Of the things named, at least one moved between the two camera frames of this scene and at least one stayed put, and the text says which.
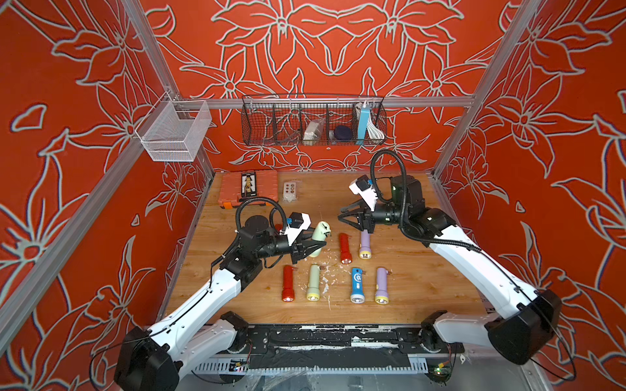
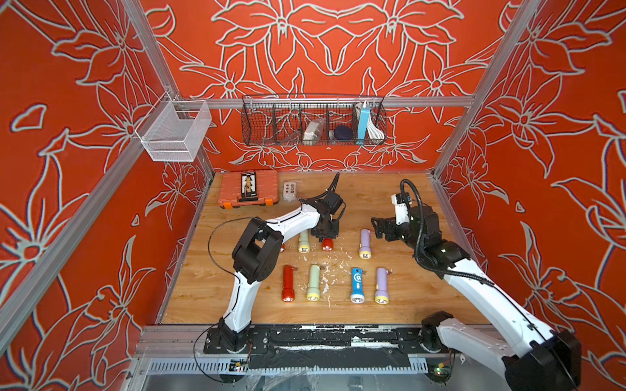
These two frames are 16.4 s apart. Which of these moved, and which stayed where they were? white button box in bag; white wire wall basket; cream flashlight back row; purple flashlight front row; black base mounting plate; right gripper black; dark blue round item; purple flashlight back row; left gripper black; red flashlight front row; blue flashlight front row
Moved: right gripper black; left gripper black; cream flashlight back row
Stayed: black base mounting plate; blue flashlight front row; purple flashlight front row; purple flashlight back row; white button box in bag; red flashlight front row; dark blue round item; white wire wall basket
